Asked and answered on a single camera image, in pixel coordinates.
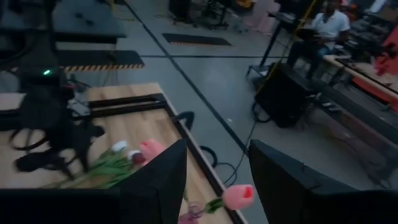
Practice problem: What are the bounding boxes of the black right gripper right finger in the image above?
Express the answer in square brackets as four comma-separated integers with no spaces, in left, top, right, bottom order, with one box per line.
[248,139,398,224]

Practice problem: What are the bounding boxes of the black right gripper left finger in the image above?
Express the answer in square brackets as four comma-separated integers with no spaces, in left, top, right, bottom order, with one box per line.
[0,139,188,224]

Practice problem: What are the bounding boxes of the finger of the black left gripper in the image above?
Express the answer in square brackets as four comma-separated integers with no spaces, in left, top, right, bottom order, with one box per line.
[14,152,75,180]
[79,149,93,174]

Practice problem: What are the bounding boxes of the pink artificial tulip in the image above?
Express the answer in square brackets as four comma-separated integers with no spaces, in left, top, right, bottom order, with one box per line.
[203,184,255,215]
[121,138,167,175]

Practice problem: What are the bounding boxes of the pink glass vase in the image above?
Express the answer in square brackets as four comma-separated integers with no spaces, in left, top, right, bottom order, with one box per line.
[177,201,206,224]

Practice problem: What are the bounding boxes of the hazard-striped black floor mat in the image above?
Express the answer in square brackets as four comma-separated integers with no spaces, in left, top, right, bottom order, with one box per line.
[57,49,146,73]

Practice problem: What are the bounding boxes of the black box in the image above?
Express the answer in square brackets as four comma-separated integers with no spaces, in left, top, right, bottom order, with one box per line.
[254,61,317,129]

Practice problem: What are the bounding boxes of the black table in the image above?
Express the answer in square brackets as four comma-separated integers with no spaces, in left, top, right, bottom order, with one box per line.
[0,0,127,45]

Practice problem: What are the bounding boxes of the light wooden beam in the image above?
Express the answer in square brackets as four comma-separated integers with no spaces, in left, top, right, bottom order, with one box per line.
[323,54,398,103]

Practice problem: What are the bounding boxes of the orange cloth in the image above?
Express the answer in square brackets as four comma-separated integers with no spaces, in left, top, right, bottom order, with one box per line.
[351,26,398,113]

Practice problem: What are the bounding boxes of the person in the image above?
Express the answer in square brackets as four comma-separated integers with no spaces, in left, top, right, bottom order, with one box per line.
[286,0,351,80]

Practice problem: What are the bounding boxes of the black floor cable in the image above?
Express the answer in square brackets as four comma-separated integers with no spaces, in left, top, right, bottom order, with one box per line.
[198,102,271,187]

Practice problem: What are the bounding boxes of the black metal table frame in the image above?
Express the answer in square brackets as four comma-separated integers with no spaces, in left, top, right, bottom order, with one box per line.
[86,92,248,224]

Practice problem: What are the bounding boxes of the black cable clamp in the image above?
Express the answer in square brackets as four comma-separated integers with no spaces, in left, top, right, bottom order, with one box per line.
[172,111,196,131]

